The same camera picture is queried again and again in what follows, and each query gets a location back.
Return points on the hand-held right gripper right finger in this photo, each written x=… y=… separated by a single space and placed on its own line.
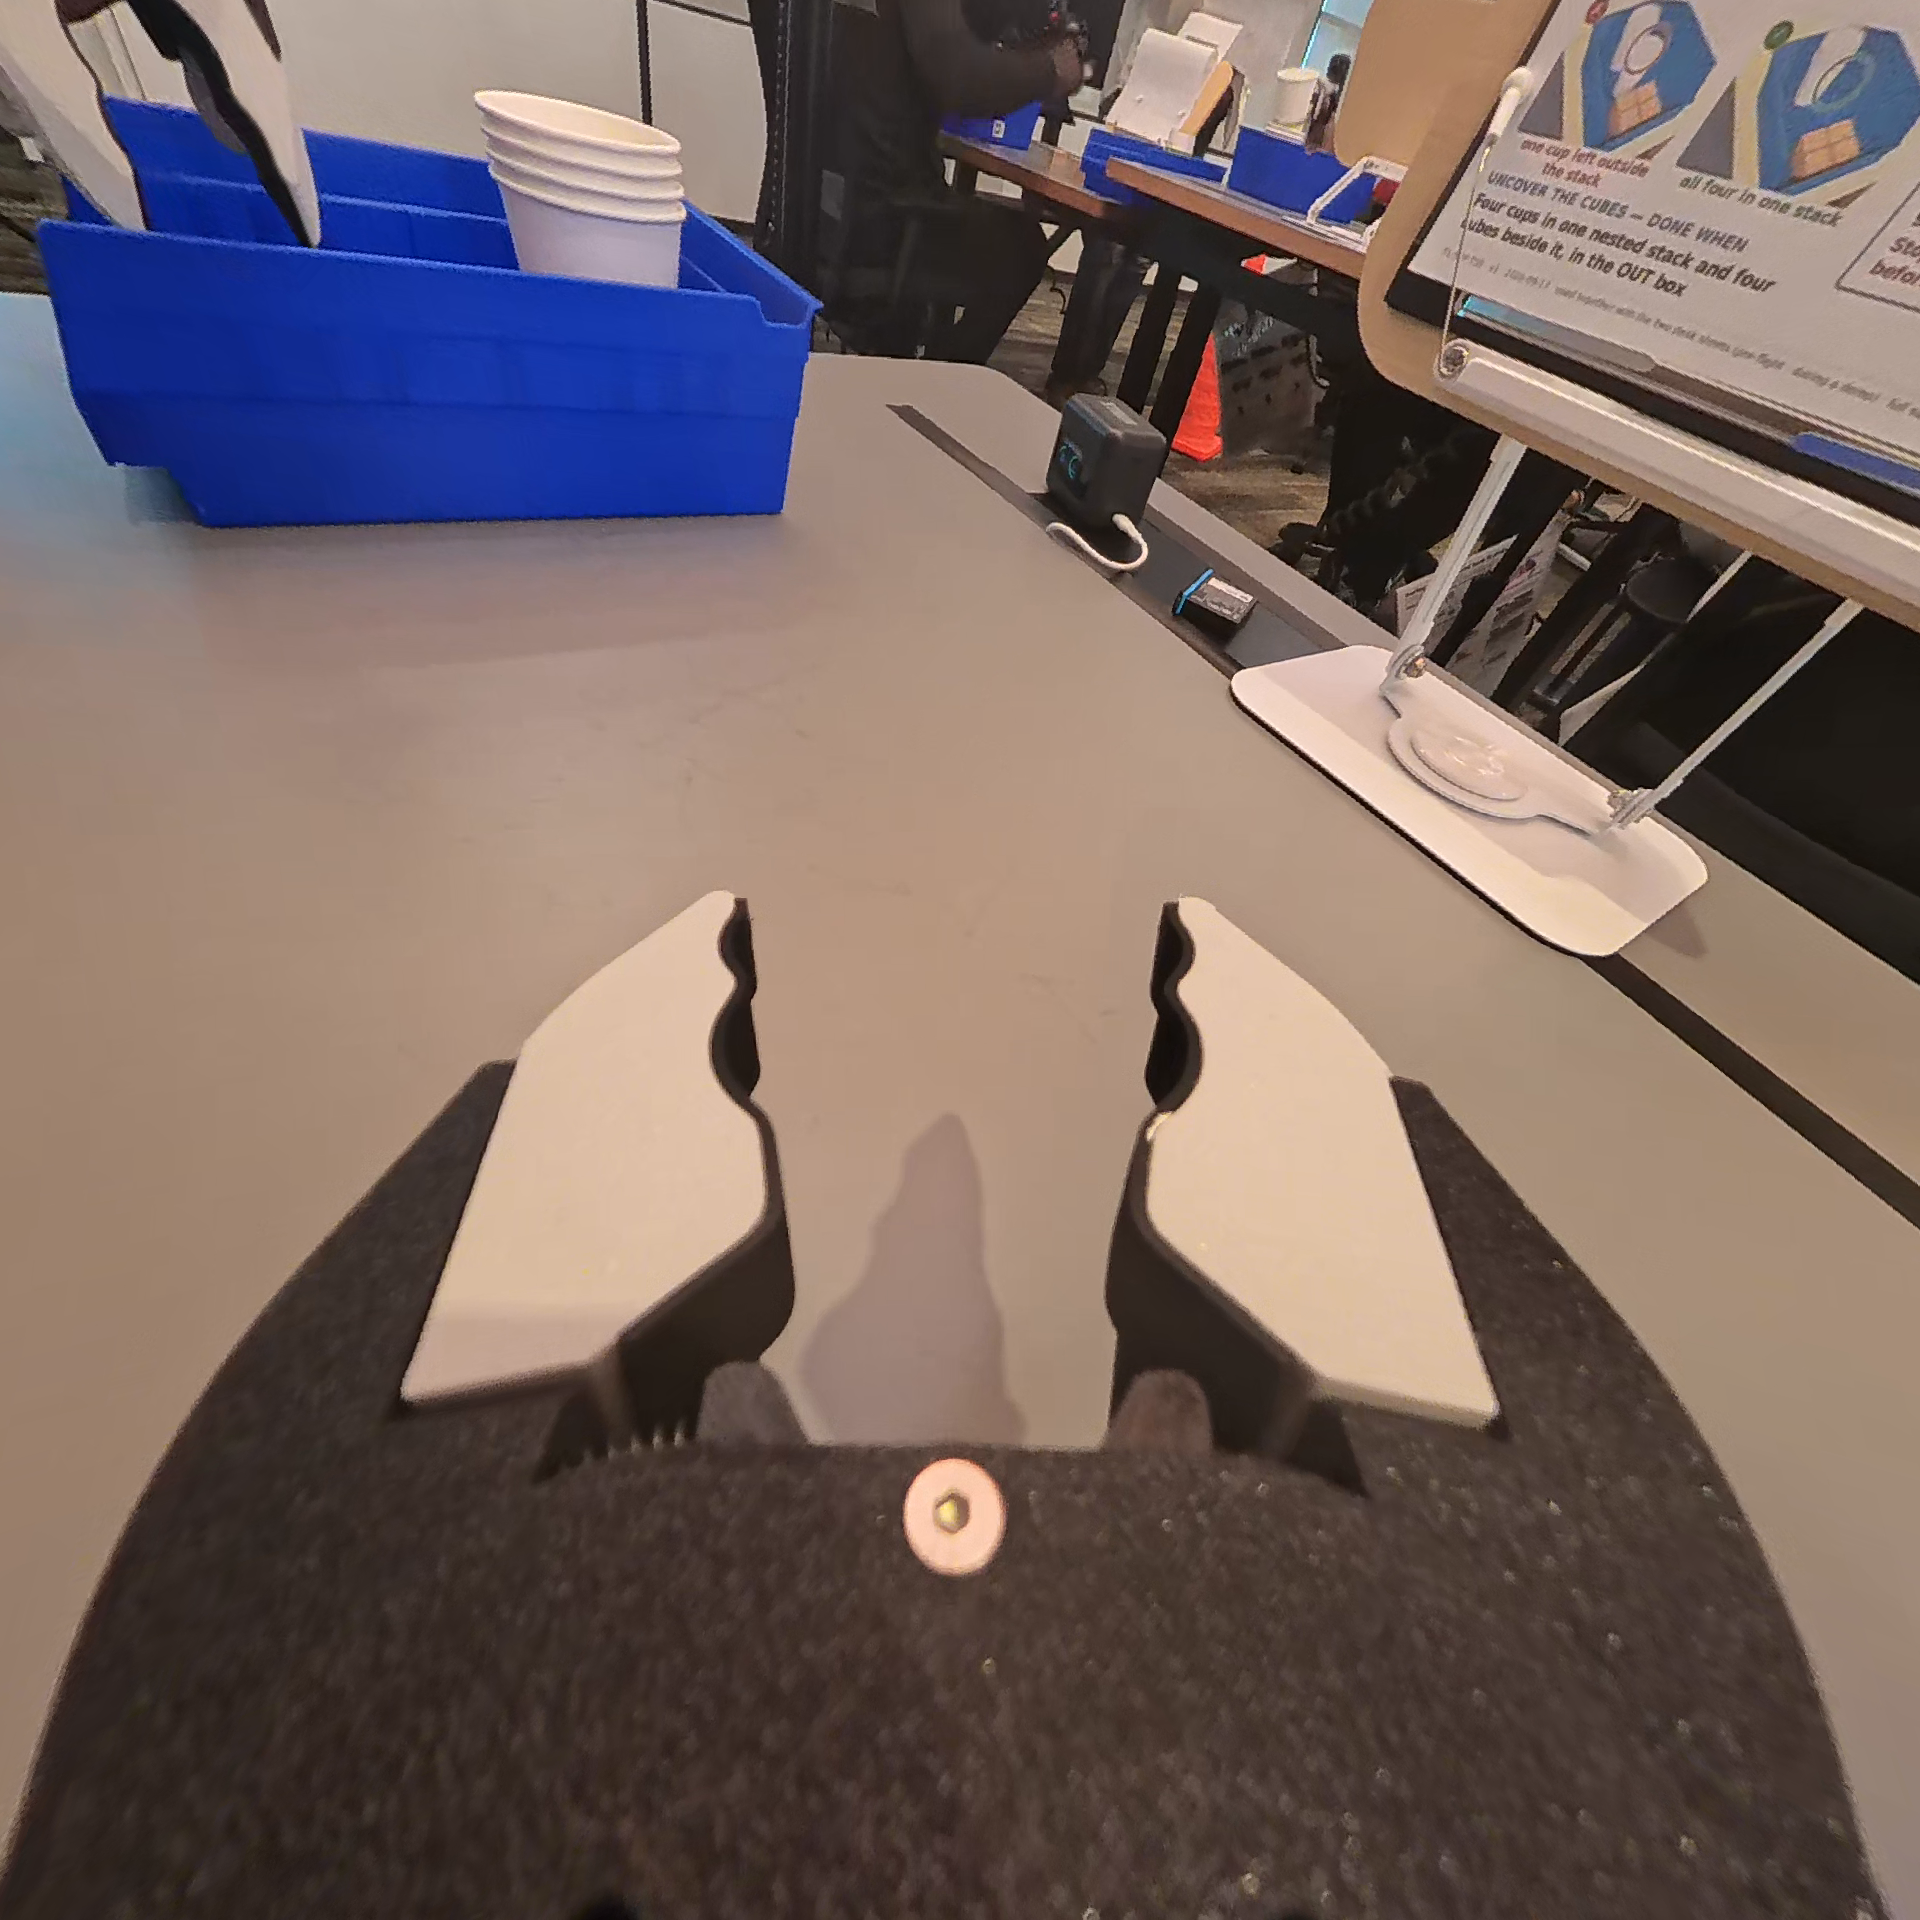
x=1307 y=1202

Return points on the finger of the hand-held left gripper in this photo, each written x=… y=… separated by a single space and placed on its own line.
x=76 y=114
x=285 y=136

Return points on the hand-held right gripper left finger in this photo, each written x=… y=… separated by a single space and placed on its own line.
x=601 y=1202

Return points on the blue plastic bin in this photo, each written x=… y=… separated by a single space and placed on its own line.
x=422 y=359

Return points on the small black battery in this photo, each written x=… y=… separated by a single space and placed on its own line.
x=1219 y=599

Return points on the printed paper leaflet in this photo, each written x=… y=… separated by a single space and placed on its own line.
x=1478 y=599

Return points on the small blue bin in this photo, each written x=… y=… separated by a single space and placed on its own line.
x=1290 y=182
x=993 y=128
x=1133 y=158

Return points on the wooden office table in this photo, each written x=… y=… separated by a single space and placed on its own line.
x=1037 y=168
x=1231 y=218

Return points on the black charging block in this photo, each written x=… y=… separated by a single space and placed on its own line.
x=1109 y=452

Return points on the orange traffic cone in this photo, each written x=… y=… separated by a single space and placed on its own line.
x=1197 y=413

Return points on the patterned storage crate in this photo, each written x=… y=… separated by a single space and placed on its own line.
x=1276 y=383

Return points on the printed instruction sheet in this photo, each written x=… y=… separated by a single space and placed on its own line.
x=1651 y=271

